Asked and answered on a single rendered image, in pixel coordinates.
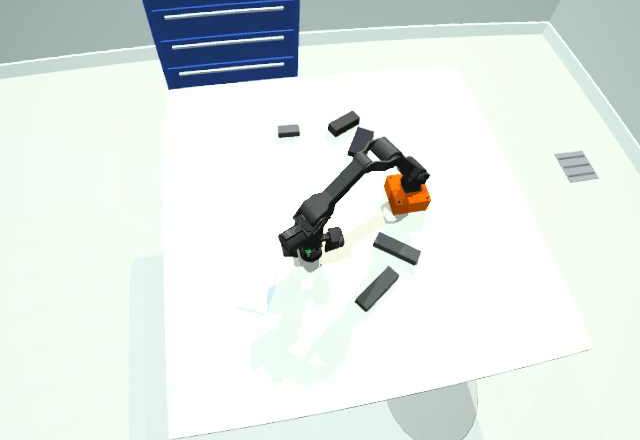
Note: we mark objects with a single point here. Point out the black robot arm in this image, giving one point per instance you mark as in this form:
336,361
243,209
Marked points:
314,212

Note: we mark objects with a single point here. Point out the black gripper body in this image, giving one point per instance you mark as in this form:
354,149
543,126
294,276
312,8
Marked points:
334,236

